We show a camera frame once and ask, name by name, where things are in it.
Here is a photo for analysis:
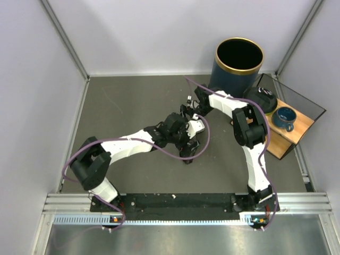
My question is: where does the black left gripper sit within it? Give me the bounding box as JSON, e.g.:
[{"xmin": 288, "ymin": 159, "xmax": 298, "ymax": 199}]
[{"xmin": 168, "ymin": 120, "xmax": 200, "ymax": 156}]

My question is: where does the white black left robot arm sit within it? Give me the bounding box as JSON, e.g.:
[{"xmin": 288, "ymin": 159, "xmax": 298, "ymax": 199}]
[{"xmin": 70, "ymin": 113, "xmax": 205, "ymax": 211}]

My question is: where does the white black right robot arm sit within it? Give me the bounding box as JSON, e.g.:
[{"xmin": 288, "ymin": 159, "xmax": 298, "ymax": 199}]
[{"xmin": 180, "ymin": 85, "xmax": 273, "ymax": 210}]

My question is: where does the dark blue gold-rimmed trash bin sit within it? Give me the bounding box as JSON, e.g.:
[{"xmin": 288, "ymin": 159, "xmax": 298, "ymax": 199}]
[{"xmin": 209, "ymin": 37, "xmax": 264, "ymax": 98}]

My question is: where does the black round plate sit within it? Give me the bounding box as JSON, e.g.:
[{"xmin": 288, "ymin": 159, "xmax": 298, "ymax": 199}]
[{"xmin": 243, "ymin": 87, "xmax": 278, "ymax": 115}]

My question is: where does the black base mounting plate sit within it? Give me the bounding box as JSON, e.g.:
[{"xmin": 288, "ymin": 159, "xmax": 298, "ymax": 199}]
[{"xmin": 90, "ymin": 193, "xmax": 282, "ymax": 220}]

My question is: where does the blue ceramic mug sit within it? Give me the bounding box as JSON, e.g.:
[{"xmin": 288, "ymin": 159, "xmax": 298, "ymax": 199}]
[{"xmin": 271, "ymin": 107, "xmax": 297, "ymax": 132}]

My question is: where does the wooden shelf with glass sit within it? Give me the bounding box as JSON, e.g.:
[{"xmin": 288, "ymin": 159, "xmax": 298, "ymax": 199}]
[{"xmin": 248, "ymin": 74, "xmax": 326, "ymax": 159}]

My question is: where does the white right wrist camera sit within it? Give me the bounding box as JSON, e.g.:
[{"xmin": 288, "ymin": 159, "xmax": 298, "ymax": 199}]
[{"xmin": 186, "ymin": 95, "xmax": 192, "ymax": 108}]

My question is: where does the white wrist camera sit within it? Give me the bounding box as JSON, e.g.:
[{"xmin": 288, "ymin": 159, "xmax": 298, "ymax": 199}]
[
  {"xmin": 186, "ymin": 120, "xmax": 205, "ymax": 139},
  {"xmin": 186, "ymin": 95, "xmax": 192, "ymax": 108}
]

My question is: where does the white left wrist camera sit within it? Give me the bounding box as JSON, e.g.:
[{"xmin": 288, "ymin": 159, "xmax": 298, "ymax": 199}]
[{"xmin": 186, "ymin": 120, "xmax": 205, "ymax": 139}]

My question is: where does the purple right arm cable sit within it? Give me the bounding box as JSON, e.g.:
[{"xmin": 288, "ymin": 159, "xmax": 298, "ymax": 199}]
[{"xmin": 183, "ymin": 75, "xmax": 278, "ymax": 231}]

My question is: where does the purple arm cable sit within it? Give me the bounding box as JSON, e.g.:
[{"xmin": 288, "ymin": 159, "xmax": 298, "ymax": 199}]
[
  {"xmin": 62, "ymin": 115, "xmax": 211, "ymax": 230},
  {"xmin": 183, "ymin": 75, "xmax": 278, "ymax": 231}
]

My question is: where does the grey slotted cable duct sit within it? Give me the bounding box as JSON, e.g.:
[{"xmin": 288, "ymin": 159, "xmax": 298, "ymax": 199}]
[{"xmin": 53, "ymin": 212, "xmax": 254, "ymax": 226}]

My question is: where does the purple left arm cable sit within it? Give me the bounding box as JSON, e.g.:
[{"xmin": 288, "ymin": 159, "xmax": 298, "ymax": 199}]
[{"xmin": 62, "ymin": 115, "xmax": 211, "ymax": 230}]

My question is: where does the aluminium frame rail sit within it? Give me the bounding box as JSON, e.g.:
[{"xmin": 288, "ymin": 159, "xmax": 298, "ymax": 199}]
[{"xmin": 43, "ymin": 192, "xmax": 332, "ymax": 214}]

